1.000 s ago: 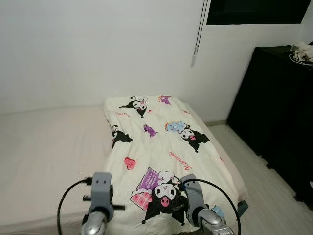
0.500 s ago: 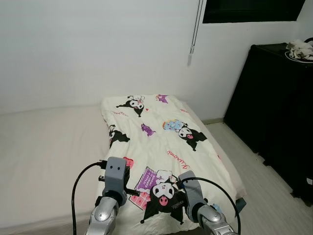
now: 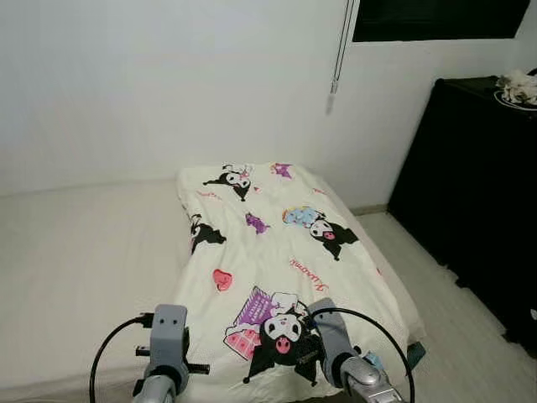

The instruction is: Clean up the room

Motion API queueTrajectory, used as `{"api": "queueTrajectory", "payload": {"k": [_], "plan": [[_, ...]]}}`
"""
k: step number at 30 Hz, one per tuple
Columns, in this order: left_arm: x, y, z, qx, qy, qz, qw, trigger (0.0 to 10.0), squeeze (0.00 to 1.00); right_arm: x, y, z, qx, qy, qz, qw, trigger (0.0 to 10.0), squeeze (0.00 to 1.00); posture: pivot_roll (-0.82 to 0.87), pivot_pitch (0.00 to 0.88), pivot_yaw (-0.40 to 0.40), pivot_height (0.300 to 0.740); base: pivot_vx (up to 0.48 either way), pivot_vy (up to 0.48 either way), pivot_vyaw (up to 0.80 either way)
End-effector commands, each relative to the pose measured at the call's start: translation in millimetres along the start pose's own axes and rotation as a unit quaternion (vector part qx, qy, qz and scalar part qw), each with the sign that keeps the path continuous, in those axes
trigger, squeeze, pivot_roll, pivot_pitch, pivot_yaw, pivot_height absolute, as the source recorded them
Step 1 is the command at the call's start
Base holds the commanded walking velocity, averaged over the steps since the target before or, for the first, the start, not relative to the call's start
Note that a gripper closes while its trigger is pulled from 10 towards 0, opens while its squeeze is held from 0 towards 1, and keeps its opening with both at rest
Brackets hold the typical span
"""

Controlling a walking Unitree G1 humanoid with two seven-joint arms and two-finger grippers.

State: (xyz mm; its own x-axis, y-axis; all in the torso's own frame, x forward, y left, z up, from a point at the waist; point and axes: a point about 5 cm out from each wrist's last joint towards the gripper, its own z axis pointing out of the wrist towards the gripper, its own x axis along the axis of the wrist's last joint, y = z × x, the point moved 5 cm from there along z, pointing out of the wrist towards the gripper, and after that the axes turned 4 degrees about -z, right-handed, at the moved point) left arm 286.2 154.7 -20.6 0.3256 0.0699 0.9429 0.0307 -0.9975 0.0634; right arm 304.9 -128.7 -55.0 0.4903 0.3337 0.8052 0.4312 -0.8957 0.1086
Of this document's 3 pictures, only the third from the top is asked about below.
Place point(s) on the mattress with beige sheet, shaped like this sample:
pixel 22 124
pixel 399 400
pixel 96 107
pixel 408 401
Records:
pixel 84 269

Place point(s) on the cream cartoon print blanket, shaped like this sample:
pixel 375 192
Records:
pixel 277 252

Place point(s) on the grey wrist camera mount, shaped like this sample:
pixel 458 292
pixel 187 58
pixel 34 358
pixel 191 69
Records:
pixel 169 336
pixel 331 340

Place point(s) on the white cloth in basket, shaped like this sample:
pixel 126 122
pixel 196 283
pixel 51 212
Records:
pixel 518 88

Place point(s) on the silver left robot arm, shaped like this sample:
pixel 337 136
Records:
pixel 159 388

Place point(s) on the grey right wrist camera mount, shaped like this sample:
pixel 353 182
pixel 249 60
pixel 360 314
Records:
pixel 331 340

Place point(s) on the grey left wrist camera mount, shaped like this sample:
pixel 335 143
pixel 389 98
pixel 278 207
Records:
pixel 169 336

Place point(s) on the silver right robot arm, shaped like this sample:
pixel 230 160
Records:
pixel 373 384

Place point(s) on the black window frame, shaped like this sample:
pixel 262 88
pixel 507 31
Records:
pixel 436 18

